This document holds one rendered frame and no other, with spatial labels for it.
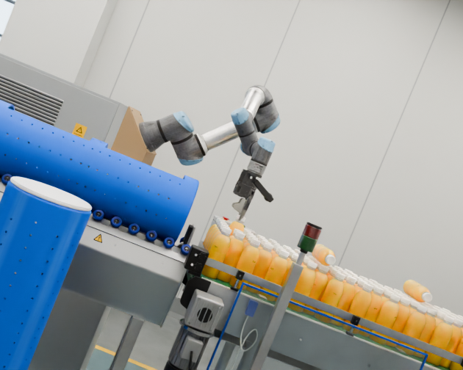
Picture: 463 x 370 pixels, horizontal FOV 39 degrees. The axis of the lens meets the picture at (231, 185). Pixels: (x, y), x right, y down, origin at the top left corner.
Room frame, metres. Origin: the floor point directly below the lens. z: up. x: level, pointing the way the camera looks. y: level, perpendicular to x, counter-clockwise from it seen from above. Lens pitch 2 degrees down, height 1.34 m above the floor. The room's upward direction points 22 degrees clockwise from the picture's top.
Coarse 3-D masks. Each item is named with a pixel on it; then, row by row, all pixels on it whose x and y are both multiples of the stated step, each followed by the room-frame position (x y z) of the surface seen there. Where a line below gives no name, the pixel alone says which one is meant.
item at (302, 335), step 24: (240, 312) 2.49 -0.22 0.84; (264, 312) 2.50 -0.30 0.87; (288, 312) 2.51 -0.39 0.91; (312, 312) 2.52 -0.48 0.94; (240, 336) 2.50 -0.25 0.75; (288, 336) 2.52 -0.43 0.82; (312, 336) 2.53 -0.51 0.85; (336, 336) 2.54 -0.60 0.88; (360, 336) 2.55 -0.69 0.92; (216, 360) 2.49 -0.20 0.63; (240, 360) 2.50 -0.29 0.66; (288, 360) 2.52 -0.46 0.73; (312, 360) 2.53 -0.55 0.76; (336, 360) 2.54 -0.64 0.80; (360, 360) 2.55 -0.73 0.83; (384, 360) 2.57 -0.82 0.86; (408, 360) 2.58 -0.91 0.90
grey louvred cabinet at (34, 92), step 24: (0, 72) 4.18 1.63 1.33; (24, 72) 4.19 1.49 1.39; (0, 96) 4.18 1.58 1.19; (24, 96) 4.18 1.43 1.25; (48, 96) 4.19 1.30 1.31; (72, 96) 4.19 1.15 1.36; (96, 96) 4.19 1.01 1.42; (48, 120) 4.18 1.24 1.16; (72, 120) 4.19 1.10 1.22; (96, 120) 4.20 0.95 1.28; (120, 120) 4.45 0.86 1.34
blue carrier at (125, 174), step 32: (0, 128) 2.50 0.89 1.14; (32, 128) 2.53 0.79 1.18; (0, 160) 2.51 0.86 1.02; (32, 160) 2.51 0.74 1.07; (64, 160) 2.52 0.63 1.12; (96, 160) 2.55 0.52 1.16; (128, 160) 2.60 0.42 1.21; (96, 192) 2.55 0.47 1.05; (128, 192) 2.55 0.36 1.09; (160, 192) 2.58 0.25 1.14; (192, 192) 2.61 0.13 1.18; (128, 224) 2.63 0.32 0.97; (160, 224) 2.59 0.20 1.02
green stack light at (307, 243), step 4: (304, 236) 2.40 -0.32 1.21; (300, 240) 2.41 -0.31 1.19; (304, 240) 2.39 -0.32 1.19; (308, 240) 2.39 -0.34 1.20; (312, 240) 2.39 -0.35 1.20; (316, 240) 2.40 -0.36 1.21; (300, 244) 2.40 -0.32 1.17; (304, 244) 2.39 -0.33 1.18; (308, 244) 2.39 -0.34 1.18; (312, 244) 2.39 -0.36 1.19; (304, 248) 2.39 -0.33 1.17; (308, 248) 2.39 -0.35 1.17; (312, 248) 2.40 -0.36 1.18; (312, 252) 2.41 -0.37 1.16
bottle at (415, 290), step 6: (408, 282) 2.97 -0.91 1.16; (414, 282) 2.94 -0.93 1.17; (408, 288) 2.93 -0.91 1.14; (414, 288) 2.88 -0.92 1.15; (420, 288) 2.85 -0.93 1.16; (426, 288) 2.85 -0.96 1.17; (408, 294) 2.96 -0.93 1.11; (414, 294) 2.85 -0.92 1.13; (420, 294) 2.83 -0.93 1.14; (420, 300) 2.83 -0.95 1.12
